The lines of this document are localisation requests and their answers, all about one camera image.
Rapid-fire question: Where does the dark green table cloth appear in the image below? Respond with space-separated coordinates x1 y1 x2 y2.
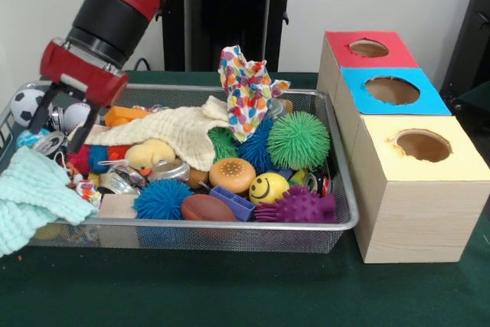
439 80 490 140
0 70 490 327

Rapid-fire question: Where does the crushed black red can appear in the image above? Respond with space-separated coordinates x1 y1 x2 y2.
32 130 70 159

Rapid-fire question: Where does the multicoloured patterned cloth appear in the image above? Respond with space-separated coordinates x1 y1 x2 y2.
217 44 291 143

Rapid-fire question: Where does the green rubber koosh ball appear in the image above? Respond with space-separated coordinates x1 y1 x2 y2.
266 111 331 171

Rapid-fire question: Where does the purple spiky ball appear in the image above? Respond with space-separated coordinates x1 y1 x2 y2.
254 185 338 224

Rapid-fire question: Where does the wooden box with three holes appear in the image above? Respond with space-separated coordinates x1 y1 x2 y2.
316 30 490 265

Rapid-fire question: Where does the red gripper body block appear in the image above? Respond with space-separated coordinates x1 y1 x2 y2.
40 38 130 108

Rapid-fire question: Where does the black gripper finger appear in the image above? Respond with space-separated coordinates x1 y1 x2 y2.
28 83 58 135
68 103 101 154

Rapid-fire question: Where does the tan toy burger bun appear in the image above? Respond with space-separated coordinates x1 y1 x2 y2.
208 158 257 195

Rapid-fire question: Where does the wire mesh bin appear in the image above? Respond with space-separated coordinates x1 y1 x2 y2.
0 80 360 254

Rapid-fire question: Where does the small soccer ball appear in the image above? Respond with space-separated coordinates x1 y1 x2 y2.
10 89 47 128

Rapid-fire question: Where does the mint green cloth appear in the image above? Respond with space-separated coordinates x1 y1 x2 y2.
0 146 100 258

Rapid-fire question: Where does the cream knitted cloth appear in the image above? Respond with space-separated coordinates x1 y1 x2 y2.
84 96 230 173

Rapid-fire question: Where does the blue rubber koosh ball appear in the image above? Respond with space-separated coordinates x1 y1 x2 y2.
132 178 194 221

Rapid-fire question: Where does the yellow plush duck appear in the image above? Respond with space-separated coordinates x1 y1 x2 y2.
124 139 177 178

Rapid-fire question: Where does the black stand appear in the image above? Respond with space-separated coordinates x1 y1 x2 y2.
439 0 490 94

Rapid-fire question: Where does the yellow ball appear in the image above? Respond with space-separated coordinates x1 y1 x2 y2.
248 172 291 205

